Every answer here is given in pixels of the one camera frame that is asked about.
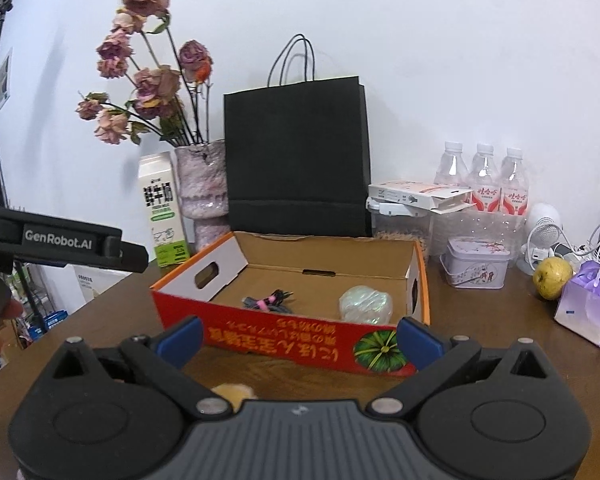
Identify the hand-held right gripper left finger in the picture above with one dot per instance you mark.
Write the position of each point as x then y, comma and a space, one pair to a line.
180, 340

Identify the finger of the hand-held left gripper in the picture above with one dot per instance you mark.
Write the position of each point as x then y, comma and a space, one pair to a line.
132, 257

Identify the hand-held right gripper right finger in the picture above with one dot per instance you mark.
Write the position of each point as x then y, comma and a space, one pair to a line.
419, 340

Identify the white yellow plush toy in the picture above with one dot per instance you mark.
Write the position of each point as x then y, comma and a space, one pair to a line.
232, 394

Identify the red cardboard box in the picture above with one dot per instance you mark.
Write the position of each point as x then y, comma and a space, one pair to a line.
290, 335

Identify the white storage box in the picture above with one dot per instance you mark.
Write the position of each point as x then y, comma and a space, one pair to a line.
97, 282

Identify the white green milk carton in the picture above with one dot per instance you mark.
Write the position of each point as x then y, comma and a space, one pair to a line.
162, 210

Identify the iridescent wrapped ball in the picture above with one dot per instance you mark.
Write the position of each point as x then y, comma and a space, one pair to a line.
365, 306

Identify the pale printed tin box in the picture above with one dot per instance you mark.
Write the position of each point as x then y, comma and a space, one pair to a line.
475, 262

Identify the pink speckled vase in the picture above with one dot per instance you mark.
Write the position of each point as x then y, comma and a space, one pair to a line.
205, 195

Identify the clear plastic food container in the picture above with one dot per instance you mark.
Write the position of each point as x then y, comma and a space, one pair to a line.
400, 232

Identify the yellow green pear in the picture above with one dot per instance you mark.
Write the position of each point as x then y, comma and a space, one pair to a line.
552, 280

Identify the flat white cardboard box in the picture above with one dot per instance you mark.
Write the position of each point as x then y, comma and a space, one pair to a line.
410, 192

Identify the small white desk fan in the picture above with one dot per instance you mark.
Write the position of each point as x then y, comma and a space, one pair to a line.
542, 230

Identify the purple tissue pack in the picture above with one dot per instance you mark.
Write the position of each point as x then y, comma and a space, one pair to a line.
587, 310

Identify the dried pink rose bouquet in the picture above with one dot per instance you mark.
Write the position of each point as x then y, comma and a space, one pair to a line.
147, 85

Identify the black paper bag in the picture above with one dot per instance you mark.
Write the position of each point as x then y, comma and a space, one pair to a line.
295, 160

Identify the wall paper sheet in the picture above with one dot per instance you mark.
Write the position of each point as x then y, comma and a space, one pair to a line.
2, 80

